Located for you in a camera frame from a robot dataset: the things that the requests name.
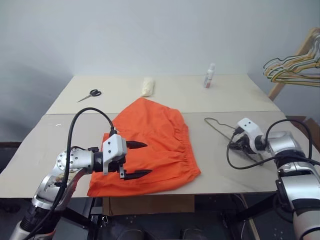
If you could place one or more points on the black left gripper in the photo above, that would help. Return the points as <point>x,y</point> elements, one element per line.
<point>117,165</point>

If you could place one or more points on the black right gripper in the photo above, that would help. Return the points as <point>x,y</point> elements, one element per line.
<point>244,143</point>

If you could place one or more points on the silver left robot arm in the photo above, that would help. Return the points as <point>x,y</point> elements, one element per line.
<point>77,160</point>

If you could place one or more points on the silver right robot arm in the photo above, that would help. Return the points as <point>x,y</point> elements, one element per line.
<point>282,142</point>

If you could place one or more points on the orange shorts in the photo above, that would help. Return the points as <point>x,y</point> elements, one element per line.
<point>155,130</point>

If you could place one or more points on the brown cardboard box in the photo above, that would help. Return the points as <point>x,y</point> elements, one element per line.
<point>150,203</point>

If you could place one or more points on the bunch of hangers on rack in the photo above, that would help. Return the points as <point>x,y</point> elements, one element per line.
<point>277,89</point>

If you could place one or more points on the dark rounded shape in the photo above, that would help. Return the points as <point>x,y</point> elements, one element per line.
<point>193,234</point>
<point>132,233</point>

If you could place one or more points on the white rolled plastic bag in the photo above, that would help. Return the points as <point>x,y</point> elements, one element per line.
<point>147,86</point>

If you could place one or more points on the white spray bottle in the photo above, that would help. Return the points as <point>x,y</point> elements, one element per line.
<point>208,78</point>

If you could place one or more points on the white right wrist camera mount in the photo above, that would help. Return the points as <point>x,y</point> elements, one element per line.
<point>248,126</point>

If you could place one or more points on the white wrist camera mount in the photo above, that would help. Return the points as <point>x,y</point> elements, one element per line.
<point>248,126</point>
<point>113,147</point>

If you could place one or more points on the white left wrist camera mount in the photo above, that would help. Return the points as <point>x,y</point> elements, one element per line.
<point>113,147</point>

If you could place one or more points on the black metal table frame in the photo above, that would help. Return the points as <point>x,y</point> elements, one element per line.
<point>251,212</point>

